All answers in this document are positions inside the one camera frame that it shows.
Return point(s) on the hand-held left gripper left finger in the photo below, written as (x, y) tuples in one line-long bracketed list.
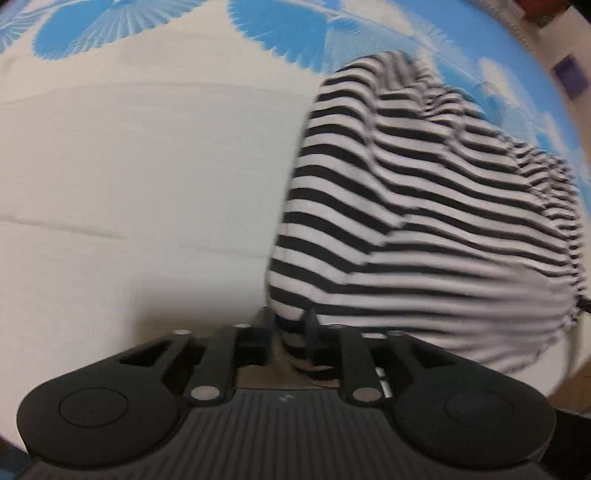
[(265, 332)]

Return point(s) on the striped and white shirt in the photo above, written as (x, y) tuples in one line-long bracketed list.
[(415, 207)]

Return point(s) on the blue and white printed bedsheet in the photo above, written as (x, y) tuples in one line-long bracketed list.
[(138, 184)]

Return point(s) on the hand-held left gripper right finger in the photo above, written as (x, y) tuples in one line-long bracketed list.
[(311, 337)]

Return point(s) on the purple box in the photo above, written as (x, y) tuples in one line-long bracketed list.
[(571, 74)]

